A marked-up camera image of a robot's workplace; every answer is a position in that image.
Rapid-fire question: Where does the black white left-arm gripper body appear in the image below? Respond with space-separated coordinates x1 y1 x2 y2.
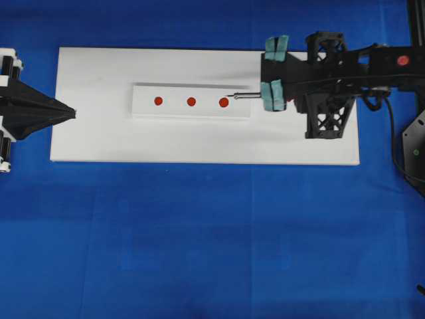
1 48 23 173

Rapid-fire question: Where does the small white raised block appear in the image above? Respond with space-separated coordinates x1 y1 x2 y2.
131 82 251 120

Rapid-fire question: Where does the red handled soldering iron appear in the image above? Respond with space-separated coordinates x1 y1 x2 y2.
222 92 296 104

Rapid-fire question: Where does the blue table cloth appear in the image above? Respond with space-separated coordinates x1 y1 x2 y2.
1 1 424 318

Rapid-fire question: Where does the white foam base board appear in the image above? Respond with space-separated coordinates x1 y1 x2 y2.
50 47 360 165

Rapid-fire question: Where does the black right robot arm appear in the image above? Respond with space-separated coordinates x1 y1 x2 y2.
260 31 424 140

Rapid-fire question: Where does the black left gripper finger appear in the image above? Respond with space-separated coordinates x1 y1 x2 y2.
3 111 76 140
1 76 76 115

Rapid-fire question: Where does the black aluminium frame rail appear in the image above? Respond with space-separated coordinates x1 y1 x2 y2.
407 0 425 47

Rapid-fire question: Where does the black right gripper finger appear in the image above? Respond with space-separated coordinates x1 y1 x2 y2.
260 80 286 112
264 35 289 62

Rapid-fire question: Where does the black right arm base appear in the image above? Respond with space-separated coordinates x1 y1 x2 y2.
402 111 425 196

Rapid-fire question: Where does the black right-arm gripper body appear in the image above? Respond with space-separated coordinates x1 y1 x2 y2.
260 31 355 139

